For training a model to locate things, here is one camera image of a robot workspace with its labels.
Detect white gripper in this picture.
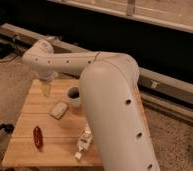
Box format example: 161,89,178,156
39,71,58,97

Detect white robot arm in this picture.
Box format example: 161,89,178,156
23,39,160,171

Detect white sponge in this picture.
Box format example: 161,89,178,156
50,102,68,119

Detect white cup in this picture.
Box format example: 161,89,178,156
67,86,81,108

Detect wooden board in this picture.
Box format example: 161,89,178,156
1,78,158,168

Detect black clamp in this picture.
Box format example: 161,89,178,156
0,124,14,133

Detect black cable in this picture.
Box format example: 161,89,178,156
0,54,19,74

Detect metal rail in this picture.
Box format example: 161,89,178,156
0,24,193,122

